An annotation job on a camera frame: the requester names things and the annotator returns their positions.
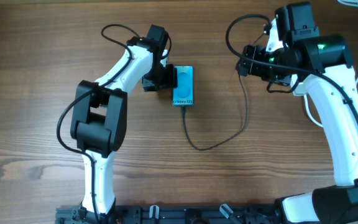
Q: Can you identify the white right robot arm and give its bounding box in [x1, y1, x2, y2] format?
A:
[236, 35, 358, 223]

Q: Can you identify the black charger cable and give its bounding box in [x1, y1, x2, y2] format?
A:
[180, 30, 269, 152]

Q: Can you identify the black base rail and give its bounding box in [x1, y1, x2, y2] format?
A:
[55, 204, 287, 224]

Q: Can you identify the blue screen smartphone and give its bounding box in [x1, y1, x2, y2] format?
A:
[173, 65, 194, 106]

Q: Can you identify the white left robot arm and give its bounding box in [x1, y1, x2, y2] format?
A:
[69, 34, 177, 222]

